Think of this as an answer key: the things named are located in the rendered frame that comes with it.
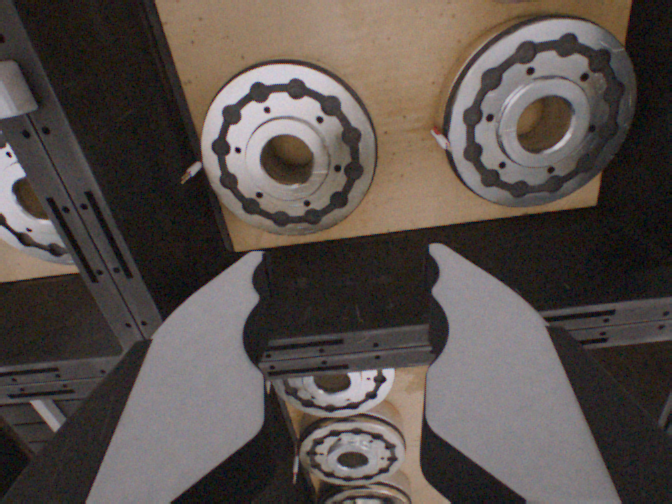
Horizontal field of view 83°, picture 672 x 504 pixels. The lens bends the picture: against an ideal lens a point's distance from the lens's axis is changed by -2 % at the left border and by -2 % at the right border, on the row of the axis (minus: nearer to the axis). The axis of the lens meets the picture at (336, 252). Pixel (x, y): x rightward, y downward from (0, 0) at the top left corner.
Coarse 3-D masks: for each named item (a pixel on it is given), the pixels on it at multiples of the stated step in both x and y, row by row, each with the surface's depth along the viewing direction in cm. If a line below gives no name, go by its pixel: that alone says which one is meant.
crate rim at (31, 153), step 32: (0, 128) 15; (32, 128) 15; (32, 160) 16; (64, 192) 16; (64, 224) 17; (96, 256) 18; (96, 288) 19; (128, 320) 20; (96, 352) 22; (0, 384) 23
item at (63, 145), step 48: (0, 0) 14; (0, 48) 14; (48, 96) 14; (48, 144) 15; (96, 192) 16; (96, 240) 18; (144, 288) 19; (144, 336) 20; (288, 336) 20; (336, 336) 20; (384, 336) 20
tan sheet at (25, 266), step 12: (0, 240) 29; (0, 252) 30; (12, 252) 30; (0, 264) 30; (12, 264) 30; (24, 264) 30; (36, 264) 30; (48, 264) 30; (60, 264) 30; (0, 276) 31; (12, 276) 31; (24, 276) 31; (36, 276) 31
